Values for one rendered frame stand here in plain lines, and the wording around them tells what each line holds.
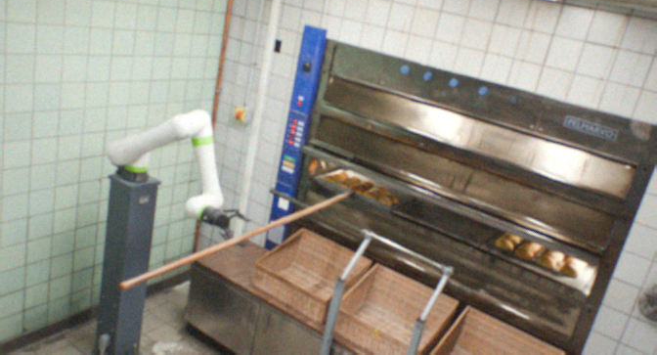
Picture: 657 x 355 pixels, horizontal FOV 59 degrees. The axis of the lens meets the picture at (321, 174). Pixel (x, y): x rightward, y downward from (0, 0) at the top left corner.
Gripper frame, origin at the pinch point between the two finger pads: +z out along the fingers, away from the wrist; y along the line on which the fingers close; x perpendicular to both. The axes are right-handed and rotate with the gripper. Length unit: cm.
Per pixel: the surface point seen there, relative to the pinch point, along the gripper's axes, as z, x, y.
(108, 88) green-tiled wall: -125, -11, -39
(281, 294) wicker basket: -5, -52, 58
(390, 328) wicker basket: 56, -81, 61
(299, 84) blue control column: -51, -99, -58
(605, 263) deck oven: 149, -100, -18
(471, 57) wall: 54, -101, -100
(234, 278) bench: -40, -50, 62
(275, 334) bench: -1, -47, 81
